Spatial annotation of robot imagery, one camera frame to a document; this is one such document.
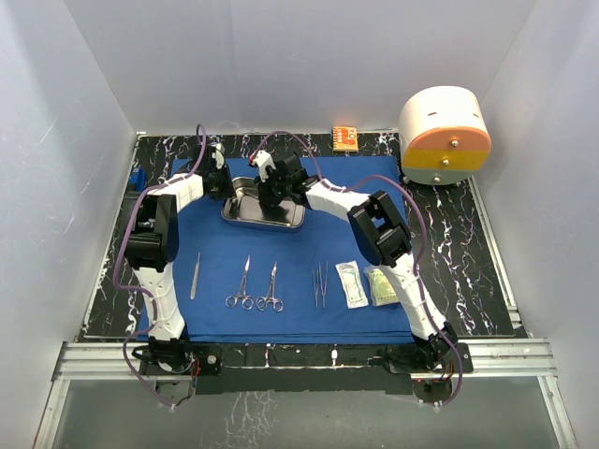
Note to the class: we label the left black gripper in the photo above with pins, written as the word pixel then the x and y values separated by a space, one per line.
pixel 229 191

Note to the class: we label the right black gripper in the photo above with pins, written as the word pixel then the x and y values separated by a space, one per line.
pixel 263 190

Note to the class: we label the metal instrument tray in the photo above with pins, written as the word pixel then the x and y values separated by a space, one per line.
pixel 244 209

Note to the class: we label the steel scalpel handle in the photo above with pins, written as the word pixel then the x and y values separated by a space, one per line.
pixel 193 288

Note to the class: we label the blue surgical drape cloth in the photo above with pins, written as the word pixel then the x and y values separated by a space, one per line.
pixel 224 249

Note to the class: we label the steel forceps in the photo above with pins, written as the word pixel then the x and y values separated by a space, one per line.
pixel 323 282

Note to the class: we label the steel ring-handle scissors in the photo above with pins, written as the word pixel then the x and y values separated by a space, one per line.
pixel 270 300

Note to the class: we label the white packet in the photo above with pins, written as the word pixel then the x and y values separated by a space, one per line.
pixel 352 286

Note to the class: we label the green suture packet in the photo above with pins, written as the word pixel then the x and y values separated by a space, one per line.
pixel 381 290

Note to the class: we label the pink cylindrical tissue phantom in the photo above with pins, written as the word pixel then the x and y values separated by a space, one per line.
pixel 444 138

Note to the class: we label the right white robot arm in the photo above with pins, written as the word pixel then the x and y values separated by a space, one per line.
pixel 383 239

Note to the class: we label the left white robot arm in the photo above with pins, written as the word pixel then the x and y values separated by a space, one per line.
pixel 153 242

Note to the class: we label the small orange circuit board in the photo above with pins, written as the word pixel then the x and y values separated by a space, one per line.
pixel 345 139

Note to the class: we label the small blue plastic clip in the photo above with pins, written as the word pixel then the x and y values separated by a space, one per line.
pixel 137 180

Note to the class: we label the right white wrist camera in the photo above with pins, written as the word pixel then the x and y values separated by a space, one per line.
pixel 262 160

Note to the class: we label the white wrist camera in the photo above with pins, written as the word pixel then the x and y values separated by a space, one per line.
pixel 217 156
pixel 262 160

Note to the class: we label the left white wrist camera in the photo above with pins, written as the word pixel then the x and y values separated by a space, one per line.
pixel 217 156

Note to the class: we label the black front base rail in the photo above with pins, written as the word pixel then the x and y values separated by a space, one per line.
pixel 392 369

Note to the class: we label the aluminium frame extrusion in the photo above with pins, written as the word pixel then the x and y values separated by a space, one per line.
pixel 161 363

